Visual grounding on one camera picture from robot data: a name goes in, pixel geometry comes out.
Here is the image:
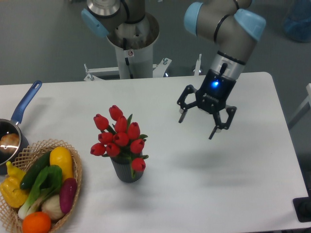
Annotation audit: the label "white furniture leg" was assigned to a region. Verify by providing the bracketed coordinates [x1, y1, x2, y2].
[287, 83, 311, 130]

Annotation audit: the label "red tulip bouquet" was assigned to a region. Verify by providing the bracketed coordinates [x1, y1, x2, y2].
[90, 104, 149, 179]

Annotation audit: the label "white metal base frame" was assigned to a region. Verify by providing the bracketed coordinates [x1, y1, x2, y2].
[84, 54, 203, 81]

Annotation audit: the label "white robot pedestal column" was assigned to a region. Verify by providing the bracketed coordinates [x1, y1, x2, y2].
[107, 13, 159, 79]

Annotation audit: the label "yellow bell pepper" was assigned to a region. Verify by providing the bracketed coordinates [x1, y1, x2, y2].
[0, 161, 29, 208]

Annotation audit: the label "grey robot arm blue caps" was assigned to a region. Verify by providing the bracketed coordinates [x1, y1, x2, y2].
[81, 0, 266, 133]

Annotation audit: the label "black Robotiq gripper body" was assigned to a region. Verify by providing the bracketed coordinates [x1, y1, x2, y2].
[195, 69, 236, 114]

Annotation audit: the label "blue handled saucepan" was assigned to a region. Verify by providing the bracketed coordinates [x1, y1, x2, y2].
[0, 80, 42, 175]

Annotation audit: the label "yellow squash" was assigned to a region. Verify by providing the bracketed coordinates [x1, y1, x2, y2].
[50, 147, 74, 182]

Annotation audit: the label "green bok choy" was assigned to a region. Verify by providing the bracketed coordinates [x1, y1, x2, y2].
[18, 165, 62, 219]

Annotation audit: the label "beige garlic bulb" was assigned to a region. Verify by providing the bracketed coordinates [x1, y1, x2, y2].
[41, 194, 65, 221]

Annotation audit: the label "black device at table edge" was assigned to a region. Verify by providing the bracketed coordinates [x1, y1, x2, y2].
[293, 197, 311, 222]

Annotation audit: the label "orange fruit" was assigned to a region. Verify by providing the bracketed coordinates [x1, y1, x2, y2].
[22, 212, 52, 233]

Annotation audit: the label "green cucumber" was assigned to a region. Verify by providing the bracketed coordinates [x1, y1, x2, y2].
[19, 150, 51, 190]

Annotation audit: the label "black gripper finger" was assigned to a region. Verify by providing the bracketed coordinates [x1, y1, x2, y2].
[208, 105, 237, 140]
[176, 84, 199, 124]

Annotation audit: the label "blue translucent container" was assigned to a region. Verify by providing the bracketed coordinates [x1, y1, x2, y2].
[282, 0, 311, 43]

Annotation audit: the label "brown bread roll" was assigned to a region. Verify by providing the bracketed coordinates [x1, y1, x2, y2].
[0, 133, 19, 149]

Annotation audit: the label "purple sweet potato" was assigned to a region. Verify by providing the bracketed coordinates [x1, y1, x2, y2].
[59, 178, 77, 214]

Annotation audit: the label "dark grey ribbed vase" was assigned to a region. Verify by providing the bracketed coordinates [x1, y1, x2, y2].
[110, 153, 146, 183]

